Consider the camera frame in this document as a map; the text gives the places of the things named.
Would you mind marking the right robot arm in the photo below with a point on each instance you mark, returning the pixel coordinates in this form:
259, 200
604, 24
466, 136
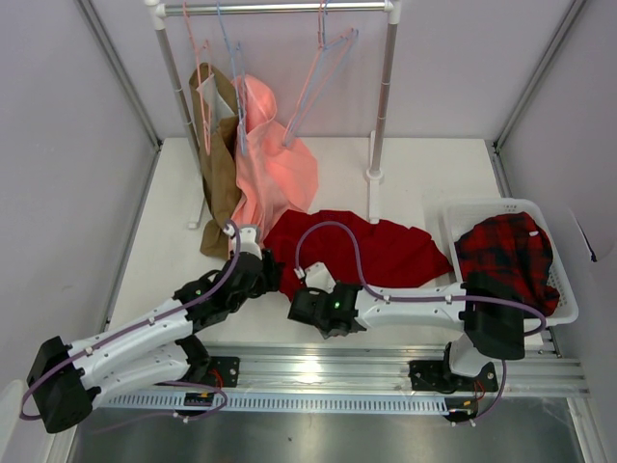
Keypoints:
491, 329

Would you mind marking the red plaid shirt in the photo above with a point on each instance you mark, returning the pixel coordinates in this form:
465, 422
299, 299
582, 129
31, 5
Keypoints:
509, 256

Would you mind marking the white laundry basket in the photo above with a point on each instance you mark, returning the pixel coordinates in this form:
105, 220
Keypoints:
459, 217

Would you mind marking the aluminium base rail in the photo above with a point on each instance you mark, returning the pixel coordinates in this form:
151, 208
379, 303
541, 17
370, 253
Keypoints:
317, 369

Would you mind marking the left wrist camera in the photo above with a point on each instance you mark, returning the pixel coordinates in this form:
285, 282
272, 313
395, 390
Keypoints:
245, 238

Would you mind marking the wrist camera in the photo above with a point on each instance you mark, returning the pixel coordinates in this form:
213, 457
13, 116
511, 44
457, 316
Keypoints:
245, 238
316, 276

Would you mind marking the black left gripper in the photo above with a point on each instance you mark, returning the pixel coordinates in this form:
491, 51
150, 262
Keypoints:
270, 275

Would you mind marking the metal clothes rack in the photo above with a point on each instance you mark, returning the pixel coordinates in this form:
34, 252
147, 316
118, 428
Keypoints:
159, 11

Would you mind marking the white slotted cable duct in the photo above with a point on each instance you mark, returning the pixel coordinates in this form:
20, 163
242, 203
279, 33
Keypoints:
289, 403

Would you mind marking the salmon pink garment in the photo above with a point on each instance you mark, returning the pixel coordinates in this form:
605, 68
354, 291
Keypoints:
271, 177

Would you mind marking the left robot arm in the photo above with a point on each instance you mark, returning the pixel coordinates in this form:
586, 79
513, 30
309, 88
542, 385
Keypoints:
68, 380

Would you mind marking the brown garment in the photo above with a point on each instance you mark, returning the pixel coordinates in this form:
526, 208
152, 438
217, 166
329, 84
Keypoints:
217, 143

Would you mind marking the blue wire hanger left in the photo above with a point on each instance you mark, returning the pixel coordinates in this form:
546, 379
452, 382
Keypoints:
236, 59

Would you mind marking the red skirt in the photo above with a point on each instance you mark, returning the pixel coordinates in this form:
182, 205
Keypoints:
392, 255

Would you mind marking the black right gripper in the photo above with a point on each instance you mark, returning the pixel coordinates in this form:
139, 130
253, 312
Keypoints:
296, 310

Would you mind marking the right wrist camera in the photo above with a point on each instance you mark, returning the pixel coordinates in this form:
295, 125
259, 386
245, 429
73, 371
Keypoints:
316, 276

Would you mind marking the pink wire hanger left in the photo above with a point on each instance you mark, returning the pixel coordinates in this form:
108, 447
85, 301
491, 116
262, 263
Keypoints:
201, 49

